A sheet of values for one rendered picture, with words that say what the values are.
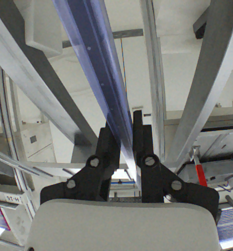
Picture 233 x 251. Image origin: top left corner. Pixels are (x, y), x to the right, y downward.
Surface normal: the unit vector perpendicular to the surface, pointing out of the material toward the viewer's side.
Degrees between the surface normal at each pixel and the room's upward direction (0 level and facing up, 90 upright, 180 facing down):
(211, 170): 135
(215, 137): 45
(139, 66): 90
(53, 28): 90
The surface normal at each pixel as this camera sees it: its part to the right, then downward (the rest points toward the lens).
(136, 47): -0.11, 0.19
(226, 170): -0.15, -0.55
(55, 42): 0.98, -0.06
